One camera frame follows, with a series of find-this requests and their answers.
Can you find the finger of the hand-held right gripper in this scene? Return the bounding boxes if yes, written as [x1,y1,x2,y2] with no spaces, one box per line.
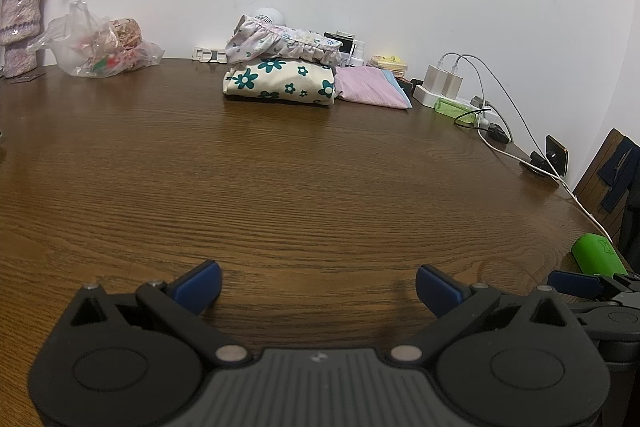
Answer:
[546,270,608,300]

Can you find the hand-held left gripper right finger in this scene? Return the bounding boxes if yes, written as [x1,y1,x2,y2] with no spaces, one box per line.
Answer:
[387,264,576,366]

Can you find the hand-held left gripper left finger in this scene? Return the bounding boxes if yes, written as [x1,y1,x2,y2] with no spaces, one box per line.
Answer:
[67,260,253,366]

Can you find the pink and blue garment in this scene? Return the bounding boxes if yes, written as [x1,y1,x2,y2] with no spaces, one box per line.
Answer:
[334,66,415,110]

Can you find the green roll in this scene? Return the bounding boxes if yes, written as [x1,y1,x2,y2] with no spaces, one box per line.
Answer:
[571,233,631,279]

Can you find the wooden chair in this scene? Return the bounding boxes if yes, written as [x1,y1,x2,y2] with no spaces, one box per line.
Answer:
[572,128,640,258]

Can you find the dark blue cloth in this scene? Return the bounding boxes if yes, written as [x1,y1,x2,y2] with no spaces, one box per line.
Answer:
[597,139,640,214]

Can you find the black phone holder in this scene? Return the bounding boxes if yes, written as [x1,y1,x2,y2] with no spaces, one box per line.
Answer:
[520,135,571,178]

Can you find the clear green bottle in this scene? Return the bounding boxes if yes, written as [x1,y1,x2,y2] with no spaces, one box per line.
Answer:
[434,97,482,125]

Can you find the folded teal flower cloth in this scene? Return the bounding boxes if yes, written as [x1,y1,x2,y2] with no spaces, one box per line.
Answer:
[222,57,337,106]

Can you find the yellow snack box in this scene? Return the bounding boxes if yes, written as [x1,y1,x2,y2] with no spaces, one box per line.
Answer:
[369,55,408,72]

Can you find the ruffled floral cloth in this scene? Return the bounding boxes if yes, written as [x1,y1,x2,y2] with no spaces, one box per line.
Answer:
[225,14,345,66]

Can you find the clear plastic bag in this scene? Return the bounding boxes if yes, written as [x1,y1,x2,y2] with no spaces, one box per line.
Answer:
[27,1,165,79]

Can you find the white round speaker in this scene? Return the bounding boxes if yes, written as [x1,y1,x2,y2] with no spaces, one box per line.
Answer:
[248,8,290,28]

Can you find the knitted vase cover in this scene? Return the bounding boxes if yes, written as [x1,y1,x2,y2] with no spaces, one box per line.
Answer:
[0,0,42,78]

